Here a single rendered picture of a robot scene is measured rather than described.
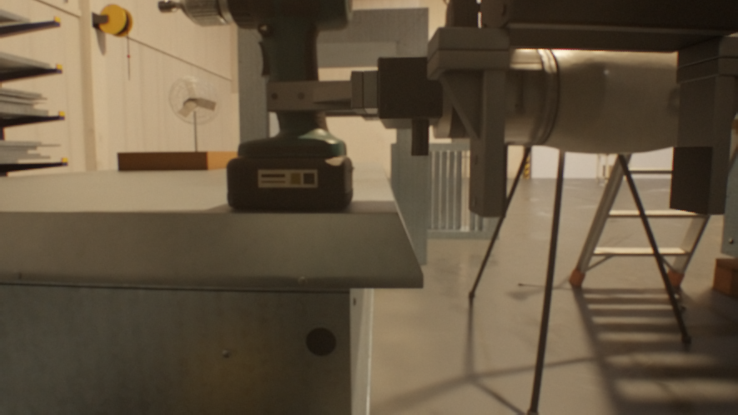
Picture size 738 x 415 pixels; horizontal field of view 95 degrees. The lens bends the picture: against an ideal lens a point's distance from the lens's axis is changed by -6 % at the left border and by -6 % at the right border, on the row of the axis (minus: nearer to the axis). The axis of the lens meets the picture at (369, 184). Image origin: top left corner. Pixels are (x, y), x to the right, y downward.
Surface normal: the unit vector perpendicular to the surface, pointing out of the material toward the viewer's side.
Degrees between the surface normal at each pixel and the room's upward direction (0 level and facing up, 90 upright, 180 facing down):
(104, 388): 90
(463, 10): 67
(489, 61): 90
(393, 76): 90
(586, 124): 122
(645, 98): 97
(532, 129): 133
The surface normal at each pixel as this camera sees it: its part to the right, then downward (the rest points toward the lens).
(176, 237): -0.03, -0.30
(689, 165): -1.00, 0.00
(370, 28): -0.08, 0.09
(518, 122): -0.07, 0.64
